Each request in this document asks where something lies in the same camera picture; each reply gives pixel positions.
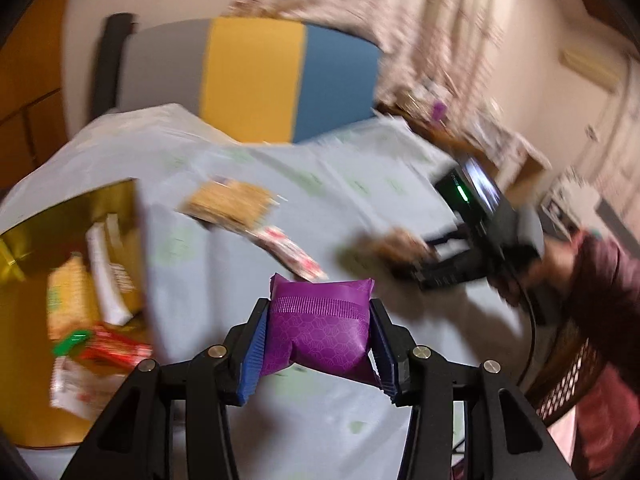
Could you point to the purple snack packet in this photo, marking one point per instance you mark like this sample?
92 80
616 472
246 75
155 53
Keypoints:
320 330

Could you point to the person's right forearm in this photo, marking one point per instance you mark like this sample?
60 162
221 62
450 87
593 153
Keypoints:
605 300

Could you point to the gold tray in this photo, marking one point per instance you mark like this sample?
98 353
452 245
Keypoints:
30 410

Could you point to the beige round cake packet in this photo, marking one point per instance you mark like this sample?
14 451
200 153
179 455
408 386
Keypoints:
395 245

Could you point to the white brown lettered packet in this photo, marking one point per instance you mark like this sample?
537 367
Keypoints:
107 270

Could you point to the long red snack packet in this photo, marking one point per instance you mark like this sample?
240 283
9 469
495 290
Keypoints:
117 352

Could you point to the clear cracker packet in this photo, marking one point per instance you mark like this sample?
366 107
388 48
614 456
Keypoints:
227 202

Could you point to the grey yellow blue chair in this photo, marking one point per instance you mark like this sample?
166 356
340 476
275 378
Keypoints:
250 80

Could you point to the person's maroon clothing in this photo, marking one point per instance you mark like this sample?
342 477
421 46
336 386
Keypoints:
610 430

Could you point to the small purple packet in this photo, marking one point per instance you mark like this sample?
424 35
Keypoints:
439 109

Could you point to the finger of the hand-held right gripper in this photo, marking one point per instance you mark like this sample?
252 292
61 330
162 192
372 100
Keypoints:
447 240
450 272

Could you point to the wooden panelled cabinet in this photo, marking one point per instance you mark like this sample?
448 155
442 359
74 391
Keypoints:
30 110

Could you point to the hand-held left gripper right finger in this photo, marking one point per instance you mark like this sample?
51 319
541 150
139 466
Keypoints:
389 365

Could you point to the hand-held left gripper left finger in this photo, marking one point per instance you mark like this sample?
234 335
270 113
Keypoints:
252 360

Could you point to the white red printed packet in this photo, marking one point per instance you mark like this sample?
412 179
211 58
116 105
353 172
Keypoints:
72 385

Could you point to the yellow green cracker packet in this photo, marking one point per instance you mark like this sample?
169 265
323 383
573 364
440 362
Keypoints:
67 285

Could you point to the wooden side table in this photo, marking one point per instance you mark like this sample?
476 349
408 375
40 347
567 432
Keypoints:
520 160

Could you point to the person's right hand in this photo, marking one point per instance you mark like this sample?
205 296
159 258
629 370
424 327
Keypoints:
552 267

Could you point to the brown wicker chair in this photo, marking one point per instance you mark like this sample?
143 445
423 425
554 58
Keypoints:
565 385

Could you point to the pink floral snack packet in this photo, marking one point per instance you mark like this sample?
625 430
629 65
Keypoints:
290 255

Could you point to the wall air conditioner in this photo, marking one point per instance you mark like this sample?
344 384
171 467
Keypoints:
590 67

